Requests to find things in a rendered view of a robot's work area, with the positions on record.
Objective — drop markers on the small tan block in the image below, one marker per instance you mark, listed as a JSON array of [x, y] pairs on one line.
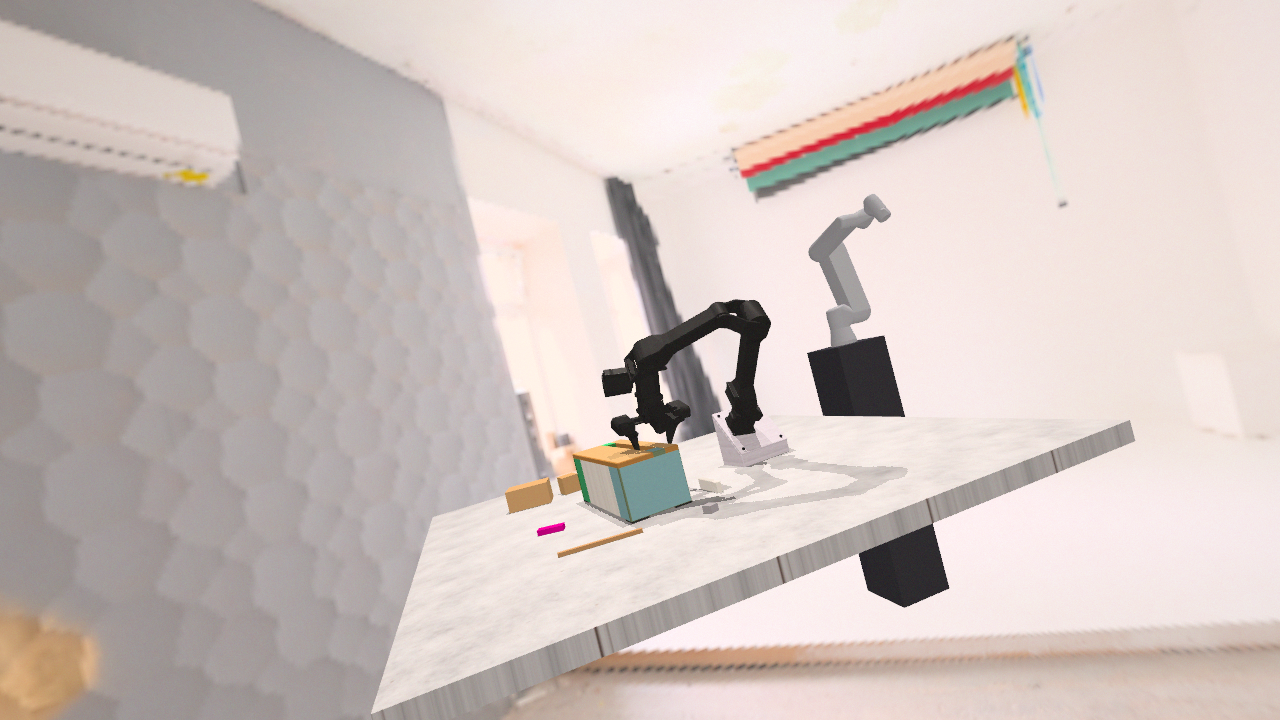
[[568, 483]]

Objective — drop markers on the tan flat bar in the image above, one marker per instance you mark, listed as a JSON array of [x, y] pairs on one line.
[[599, 542]]

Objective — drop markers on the tan rectangular block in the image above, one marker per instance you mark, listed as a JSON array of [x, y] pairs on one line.
[[529, 495]]

